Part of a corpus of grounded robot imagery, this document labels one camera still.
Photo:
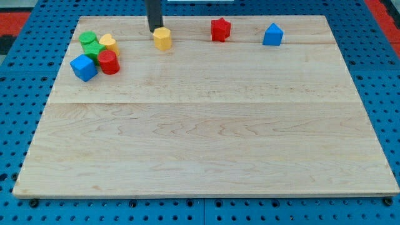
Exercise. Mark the yellow hexagon block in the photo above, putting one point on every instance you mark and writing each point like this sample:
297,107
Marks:
162,38

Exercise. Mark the yellow heart block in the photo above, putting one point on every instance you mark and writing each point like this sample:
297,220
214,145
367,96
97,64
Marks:
110,43

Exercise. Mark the green circle block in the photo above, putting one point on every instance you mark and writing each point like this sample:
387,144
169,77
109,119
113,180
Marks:
87,37

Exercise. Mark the green star block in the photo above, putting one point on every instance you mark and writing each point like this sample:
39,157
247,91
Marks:
92,51

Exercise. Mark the blue cube block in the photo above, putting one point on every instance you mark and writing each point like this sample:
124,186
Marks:
83,68

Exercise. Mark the red star block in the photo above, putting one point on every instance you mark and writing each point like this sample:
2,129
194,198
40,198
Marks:
220,29

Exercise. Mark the red circle block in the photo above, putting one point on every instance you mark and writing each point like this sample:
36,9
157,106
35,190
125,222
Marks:
108,62

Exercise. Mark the light wooden board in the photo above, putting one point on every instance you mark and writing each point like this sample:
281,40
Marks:
204,119

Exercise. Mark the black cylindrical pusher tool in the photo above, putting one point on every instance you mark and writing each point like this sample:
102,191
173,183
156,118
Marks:
154,14

